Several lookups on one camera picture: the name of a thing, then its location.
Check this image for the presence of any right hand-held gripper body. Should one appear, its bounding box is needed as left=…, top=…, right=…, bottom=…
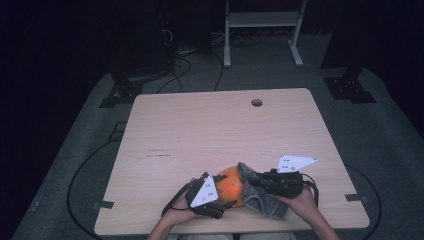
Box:
left=265, top=154, right=320, bottom=200

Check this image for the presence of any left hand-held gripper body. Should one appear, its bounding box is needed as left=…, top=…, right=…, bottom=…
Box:
left=184, top=172, right=228, bottom=220

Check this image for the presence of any orange plush toy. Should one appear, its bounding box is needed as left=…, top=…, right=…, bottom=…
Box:
left=214, top=165, right=250, bottom=209

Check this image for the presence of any grey fluffy cloth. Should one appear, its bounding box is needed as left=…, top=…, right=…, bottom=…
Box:
left=236, top=161, right=290, bottom=221

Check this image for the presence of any person's left hand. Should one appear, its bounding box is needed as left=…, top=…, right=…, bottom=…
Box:
left=166, top=196, right=207, bottom=225

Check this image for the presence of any person's right hand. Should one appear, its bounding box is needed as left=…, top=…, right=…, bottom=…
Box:
left=275, top=186, right=320, bottom=223

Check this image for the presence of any grey tape strip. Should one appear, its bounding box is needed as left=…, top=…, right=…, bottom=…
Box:
left=92, top=199, right=115, bottom=211
left=344, top=192, right=370, bottom=205

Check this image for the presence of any black stand base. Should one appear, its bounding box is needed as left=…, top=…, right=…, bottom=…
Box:
left=322, top=64, right=378, bottom=105
left=98, top=64, right=169, bottom=109

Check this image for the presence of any white metal stand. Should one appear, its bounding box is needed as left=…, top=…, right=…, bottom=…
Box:
left=223, top=0, right=308, bottom=69

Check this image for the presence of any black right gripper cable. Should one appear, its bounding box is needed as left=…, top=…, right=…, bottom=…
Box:
left=300, top=172, right=321, bottom=208

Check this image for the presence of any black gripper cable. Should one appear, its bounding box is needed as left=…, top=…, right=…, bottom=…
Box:
left=161, top=181, right=193, bottom=218
left=300, top=172, right=321, bottom=208

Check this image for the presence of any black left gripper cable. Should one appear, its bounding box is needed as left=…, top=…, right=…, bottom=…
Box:
left=161, top=181, right=193, bottom=218

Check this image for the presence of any long black floor cable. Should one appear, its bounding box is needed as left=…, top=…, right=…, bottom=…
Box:
left=66, top=139, right=134, bottom=240
left=344, top=163, right=383, bottom=240

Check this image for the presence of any thin black cable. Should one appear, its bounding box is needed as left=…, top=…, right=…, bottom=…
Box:
left=212, top=50, right=225, bottom=92

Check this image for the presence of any black floor frame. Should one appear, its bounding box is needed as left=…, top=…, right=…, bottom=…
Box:
left=107, top=120, right=128, bottom=143

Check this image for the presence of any looped black cable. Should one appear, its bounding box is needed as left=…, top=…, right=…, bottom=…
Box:
left=155, top=54, right=193, bottom=95

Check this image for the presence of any tangle of black cables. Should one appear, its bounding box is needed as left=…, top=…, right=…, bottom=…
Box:
left=229, top=32, right=265, bottom=48

